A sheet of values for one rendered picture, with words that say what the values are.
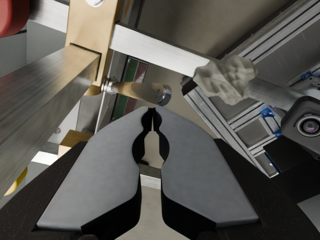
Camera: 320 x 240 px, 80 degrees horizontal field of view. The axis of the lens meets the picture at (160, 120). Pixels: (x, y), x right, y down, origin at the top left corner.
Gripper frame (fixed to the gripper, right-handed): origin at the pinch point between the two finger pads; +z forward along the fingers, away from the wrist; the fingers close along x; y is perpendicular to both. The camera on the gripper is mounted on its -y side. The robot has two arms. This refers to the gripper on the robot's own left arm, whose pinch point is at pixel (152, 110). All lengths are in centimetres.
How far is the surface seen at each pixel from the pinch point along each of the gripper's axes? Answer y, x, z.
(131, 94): 1.2, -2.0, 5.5
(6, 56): 3.5, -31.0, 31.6
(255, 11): -3, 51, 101
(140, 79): 8.4, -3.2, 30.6
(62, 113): 1.7, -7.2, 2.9
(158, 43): -1.6, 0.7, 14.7
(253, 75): 2.3, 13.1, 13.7
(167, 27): 4, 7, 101
